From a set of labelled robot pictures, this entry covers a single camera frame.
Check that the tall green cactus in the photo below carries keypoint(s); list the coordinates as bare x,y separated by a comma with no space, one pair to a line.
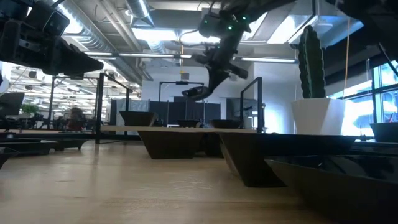
311,63

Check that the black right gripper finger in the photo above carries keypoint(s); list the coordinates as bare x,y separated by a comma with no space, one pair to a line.
221,80
211,82

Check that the grey partition screen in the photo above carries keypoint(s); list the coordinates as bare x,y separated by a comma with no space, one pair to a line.
136,105

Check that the long ceiling light strip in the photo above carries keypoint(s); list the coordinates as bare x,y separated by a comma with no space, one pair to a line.
149,55

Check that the green leafy plant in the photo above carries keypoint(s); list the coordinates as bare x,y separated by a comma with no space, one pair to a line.
30,109

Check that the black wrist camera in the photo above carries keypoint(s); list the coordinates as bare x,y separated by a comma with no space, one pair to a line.
51,20
217,25

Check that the person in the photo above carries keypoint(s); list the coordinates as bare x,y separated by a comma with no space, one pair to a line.
76,119

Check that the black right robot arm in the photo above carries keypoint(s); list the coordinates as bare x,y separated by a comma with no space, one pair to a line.
370,15

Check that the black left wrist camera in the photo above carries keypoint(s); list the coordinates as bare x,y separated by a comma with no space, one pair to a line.
51,20

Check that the dark computer monitor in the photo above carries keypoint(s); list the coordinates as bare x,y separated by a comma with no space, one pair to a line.
11,104

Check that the white plant pot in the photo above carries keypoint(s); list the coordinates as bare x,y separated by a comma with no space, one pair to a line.
317,116

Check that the silver ventilation duct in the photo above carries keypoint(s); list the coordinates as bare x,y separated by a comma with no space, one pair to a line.
93,31

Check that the large dark bowl left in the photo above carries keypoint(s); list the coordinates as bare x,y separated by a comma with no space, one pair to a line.
171,144

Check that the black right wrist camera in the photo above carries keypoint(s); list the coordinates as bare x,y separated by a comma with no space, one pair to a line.
217,25

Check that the black metal wooden rack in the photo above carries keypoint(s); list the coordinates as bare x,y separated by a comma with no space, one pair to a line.
99,107

